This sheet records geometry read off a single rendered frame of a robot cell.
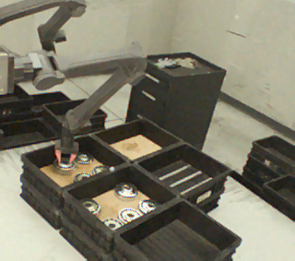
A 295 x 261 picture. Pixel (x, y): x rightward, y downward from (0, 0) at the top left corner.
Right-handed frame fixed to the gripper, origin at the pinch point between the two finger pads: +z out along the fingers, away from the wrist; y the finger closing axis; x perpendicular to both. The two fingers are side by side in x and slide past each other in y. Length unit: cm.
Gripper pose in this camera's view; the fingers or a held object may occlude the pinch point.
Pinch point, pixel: (64, 161)
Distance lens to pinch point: 192.5
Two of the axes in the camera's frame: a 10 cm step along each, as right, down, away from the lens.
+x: 0.6, 5.5, -8.3
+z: -1.6, 8.3, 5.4
